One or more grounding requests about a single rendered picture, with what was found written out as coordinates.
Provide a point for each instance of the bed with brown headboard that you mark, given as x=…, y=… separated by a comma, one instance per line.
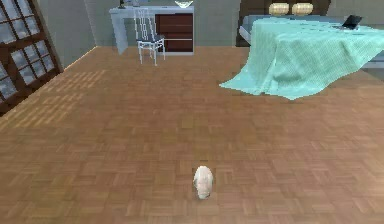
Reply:
x=248, y=23

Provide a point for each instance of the white desk with brown drawers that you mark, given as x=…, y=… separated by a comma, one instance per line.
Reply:
x=173, y=31

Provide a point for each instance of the white chair with grey seat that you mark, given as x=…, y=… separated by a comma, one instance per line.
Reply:
x=150, y=38

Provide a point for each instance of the black laptop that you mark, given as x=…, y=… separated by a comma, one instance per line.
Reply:
x=351, y=21

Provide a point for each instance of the white egg-shaped object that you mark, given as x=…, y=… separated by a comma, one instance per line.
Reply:
x=203, y=182

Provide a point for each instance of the brown framed window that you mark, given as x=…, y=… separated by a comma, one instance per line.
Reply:
x=23, y=53

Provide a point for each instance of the dark small desk object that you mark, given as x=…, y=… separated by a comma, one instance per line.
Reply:
x=121, y=4

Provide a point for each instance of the mint green bed blanket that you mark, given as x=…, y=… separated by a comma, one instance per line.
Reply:
x=300, y=56

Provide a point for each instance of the yellow pillow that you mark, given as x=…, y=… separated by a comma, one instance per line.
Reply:
x=302, y=8
x=278, y=8

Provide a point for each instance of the white bowl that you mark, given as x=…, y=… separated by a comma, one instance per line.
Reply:
x=183, y=3

